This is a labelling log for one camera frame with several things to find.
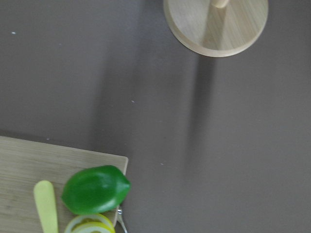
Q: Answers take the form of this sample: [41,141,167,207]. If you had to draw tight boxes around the green lime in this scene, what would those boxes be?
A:
[61,165,131,215]

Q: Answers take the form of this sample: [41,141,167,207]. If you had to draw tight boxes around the wooden mug stand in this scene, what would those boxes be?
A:
[163,0,269,57]

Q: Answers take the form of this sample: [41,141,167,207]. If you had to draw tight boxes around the yellow plastic knife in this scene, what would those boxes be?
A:
[33,180,58,233]

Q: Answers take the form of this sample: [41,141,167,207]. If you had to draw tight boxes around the upper lemon slice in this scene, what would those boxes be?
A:
[64,214,115,233]

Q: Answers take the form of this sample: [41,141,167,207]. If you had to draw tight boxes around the bamboo cutting board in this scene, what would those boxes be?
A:
[0,136,128,233]

